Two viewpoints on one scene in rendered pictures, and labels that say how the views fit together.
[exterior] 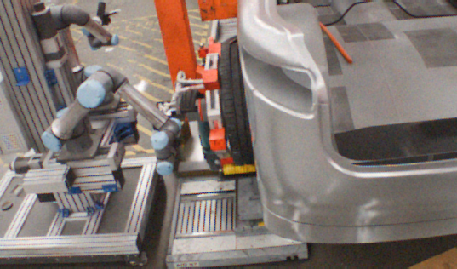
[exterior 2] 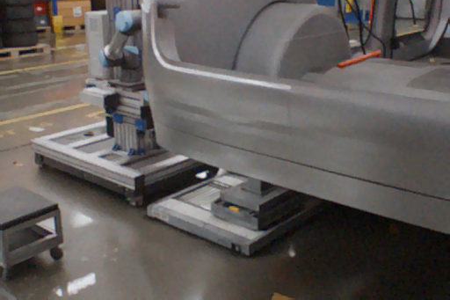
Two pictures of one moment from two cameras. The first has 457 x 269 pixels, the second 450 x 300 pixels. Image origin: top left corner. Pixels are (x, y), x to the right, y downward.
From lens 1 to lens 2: 2.00 m
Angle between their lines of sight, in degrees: 35
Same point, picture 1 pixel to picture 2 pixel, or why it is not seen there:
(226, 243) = (200, 215)
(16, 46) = not seen: outside the picture
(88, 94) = (120, 18)
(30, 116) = not seen: hidden behind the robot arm
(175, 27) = not seen: hidden behind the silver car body
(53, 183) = (96, 96)
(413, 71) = (388, 86)
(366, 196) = (171, 88)
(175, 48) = not seen: hidden behind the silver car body
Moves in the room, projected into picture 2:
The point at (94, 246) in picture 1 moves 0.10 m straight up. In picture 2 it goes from (109, 170) to (108, 156)
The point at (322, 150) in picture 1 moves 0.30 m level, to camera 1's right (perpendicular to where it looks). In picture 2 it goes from (151, 40) to (212, 45)
